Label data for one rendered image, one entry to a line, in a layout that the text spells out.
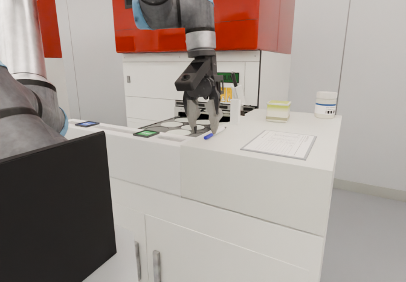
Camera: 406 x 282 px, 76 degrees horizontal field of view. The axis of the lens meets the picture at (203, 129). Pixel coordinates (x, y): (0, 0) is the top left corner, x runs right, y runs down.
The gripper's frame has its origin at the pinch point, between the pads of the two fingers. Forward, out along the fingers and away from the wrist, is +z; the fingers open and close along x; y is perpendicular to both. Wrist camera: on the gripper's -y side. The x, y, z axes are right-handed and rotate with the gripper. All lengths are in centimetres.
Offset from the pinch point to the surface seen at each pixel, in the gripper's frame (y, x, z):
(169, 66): 58, 48, -21
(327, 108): 46, -28, 1
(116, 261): -30.6, 3.2, 17.9
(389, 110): 204, -69, 24
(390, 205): 192, -73, 103
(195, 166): -5.6, -0.1, 8.3
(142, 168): -5.0, 17.8, 10.8
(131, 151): -5.0, 21.1, 6.1
